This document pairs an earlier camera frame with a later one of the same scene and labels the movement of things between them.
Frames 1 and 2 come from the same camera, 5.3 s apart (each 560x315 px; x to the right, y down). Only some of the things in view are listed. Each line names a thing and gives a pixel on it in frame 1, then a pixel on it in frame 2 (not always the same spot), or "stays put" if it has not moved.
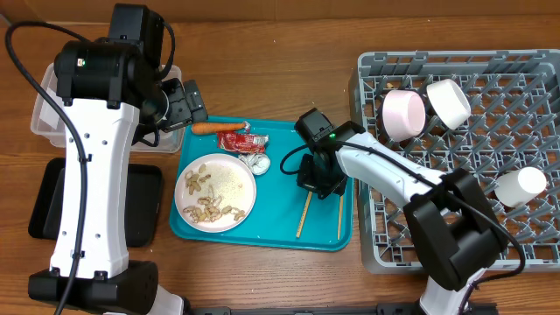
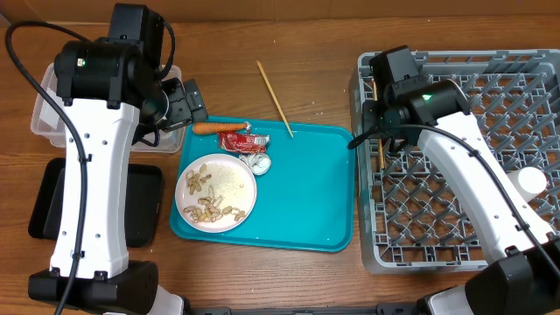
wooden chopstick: [310, 195] -> [276, 99]
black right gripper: [307, 180] -> [374, 115]
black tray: [143, 203] stays put
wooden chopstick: [339, 215] -> [381, 147]
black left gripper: [189, 106] stays put
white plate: [215, 192] stays put
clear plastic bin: [49, 123] stays put
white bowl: [450, 102] stays put
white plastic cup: [515, 187] stays put
